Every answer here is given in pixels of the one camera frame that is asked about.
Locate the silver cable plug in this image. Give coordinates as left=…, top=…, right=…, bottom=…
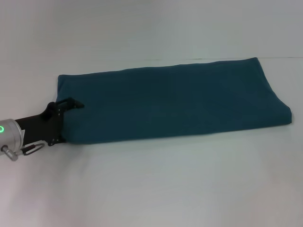
left=0, top=145, right=19, bottom=162

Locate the red-brown cable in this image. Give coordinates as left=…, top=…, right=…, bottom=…
left=22, top=142, right=45, bottom=156

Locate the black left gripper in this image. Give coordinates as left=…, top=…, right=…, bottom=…
left=15, top=97, right=85, bottom=147

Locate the teal blue t-shirt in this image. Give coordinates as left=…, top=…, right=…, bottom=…
left=57, top=56, right=292, bottom=145

